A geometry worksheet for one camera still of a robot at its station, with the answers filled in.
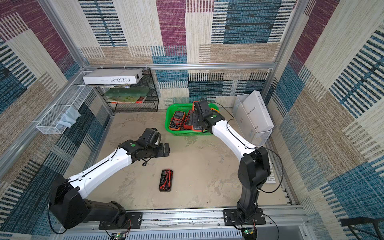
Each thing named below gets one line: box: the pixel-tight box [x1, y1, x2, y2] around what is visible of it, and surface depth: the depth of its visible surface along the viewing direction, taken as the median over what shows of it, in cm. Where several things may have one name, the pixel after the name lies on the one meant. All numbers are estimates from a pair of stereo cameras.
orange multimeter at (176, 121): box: [169, 111, 186, 131], surface depth 107 cm
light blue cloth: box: [56, 106, 81, 128], surface depth 70 cm
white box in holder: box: [241, 90, 274, 133], surface depth 93 cm
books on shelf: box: [104, 87, 150, 104], surface depth 101 cm
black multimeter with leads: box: [158, 168, 174, 192], surface depth 85 cm
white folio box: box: [83, 69, 144, 85], surface depth 81 cm
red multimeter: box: [183, 109, 195, 131], surface depth 104 cm
